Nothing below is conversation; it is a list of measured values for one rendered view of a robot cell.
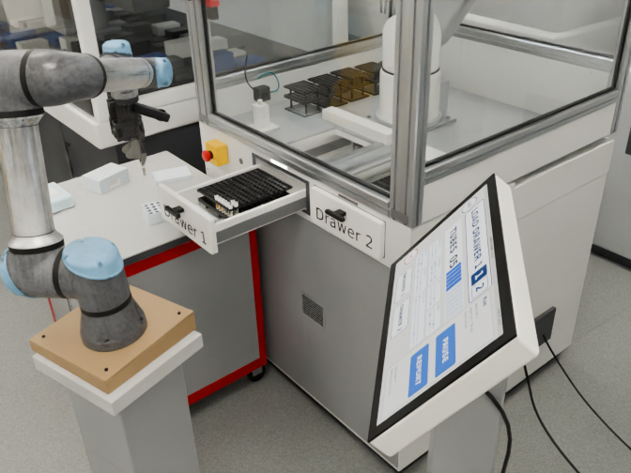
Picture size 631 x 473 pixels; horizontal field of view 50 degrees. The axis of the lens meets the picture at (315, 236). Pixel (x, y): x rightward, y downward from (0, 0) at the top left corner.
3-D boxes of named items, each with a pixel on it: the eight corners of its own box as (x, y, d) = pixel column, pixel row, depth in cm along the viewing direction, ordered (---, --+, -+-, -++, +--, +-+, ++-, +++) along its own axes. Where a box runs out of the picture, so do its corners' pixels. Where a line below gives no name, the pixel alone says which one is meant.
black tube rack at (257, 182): (231, 230, 191) (229, 209, 188) (199, 207, 203) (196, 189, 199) (293, 205, 203) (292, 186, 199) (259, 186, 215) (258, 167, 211)
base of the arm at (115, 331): (105, 360, 149) (94, 326, 144) (69, 334, 158) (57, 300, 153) (160, 325, 158) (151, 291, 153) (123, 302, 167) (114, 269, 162)
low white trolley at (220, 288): (132, 460, 227) (87, 271, 188) (63, 366, 269) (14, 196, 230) (272, 381, 258) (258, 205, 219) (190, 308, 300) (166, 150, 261)
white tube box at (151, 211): (149, 225, 210) (147, 215, 208) (142, 214, 216) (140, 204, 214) (187, 216, 215) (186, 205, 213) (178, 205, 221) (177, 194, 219)
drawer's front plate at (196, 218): (212, 255, 183) (208, 220, 177) (161, 217, 202) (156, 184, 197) (218, 253, 184) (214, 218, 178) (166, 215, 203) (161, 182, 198)
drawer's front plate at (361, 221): (379, 260, 178) (380, 223, 173) (310, 220, 198) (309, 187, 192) (384, 257, 179) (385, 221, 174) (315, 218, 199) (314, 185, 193)
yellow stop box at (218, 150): (216, 168, 227) (213, 148, 223) (205, 161, 231) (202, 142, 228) (228, 163, 229) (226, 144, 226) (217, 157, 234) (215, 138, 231)
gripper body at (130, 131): (112, 135, 197) (103, 96, 191) (141, 129, 201) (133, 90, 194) (118, 144, 191) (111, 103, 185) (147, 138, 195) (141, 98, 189)
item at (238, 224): (214, 246, 184) (212, 226, 181) (169, 212, 201) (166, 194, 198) (327, 200, 205) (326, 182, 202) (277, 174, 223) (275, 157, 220)
